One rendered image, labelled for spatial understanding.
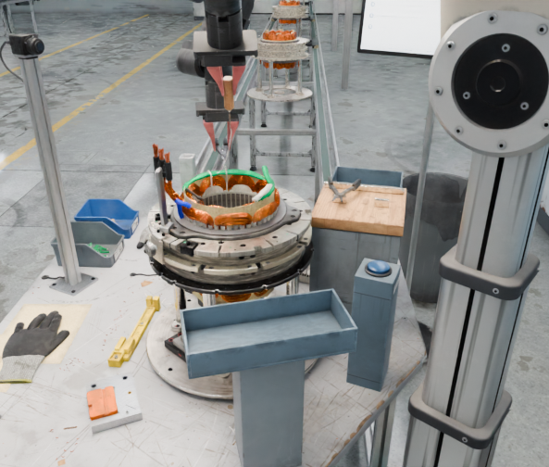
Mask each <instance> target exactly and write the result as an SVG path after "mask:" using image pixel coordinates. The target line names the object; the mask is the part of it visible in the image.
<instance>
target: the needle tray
mask: <svg viewBox="0 0 549 467"><path fill-rule="evenodd" d="M180 315H181V332H182V339H183V345H184V351H185V358H186V364H187V371H188V376H189V379H194V378H200V377H206V376H211V375H217V374H223V373H228V372H232V386H233V406H234V425H235V441H236V446H237V449H238V453H239V458H240V462H241V466H242V467H297V466H301V465H302V450H303V421H304V393H305V364H306V360H312V359H317V358H323V357H328V356H334V355H340V354H345V353H352V352H356V340H357V327H356V324H355V323H354V321H353V320H352V318H351V316H350V315H349V313H348V311H347V310H346V308H345V307H344V305H343V303H342V301H341V300H340V299H339V297H338V296H337V294H336V292H335V291H334V289H327V290H319V291H313V292H306V293H300V294H292V295H286V296H279V297H267V298H260V299H253V300H246V301H240V302H232V303H226V304H219V305H213V306H205V307H199V308H192V309H180Z"/></svg>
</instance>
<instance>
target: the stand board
mask: <svg viewBox="0 0 549 467"><path fill-rule="evenodd" d="M404 189H405V188H404ZM333 194H334V193H333V192H332V190H331V189H330V188H325V184H324V185H323V187H322V190H321V192H320V194H319V197H318V200H317V203H316V205H315V206H314V209H313V211H312V221H311V227H318V228H326V229H334V230H343V231H352V232H361V233H369V234H386V235H394V236H403V232H404V223H405V211H406V189H405V191H404V194H403V195H394V194H384V193H374V192H364V191H352V192H350V193H348V194H347V195H346V196H347V198H346V204H340V203H332V195H333ZM375 198H384V199H390V200H389V207H388V208H378V207H374V203H375Z"/></svg>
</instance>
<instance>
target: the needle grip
mask: <svg viewBox="0 0 549 467"><path fill-rule="evenodd" d="M232 82H233V78H232V77H231V76H225V77H224V78H223V87H224V107H225V108H226V109H227V110H232V109H234V98H233V90H232Z"/></svg>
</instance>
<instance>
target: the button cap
mask: <svg viewBox="0 0 549 467"><path fill-rule="evenodd" d="M368 270H369V271H370V272H373V273H376V274H384V273H387V272H389V270H390V265H389V264H388V263H387V262H385V261H382V260H372V261H371V262H369V263H368Z"/></svg>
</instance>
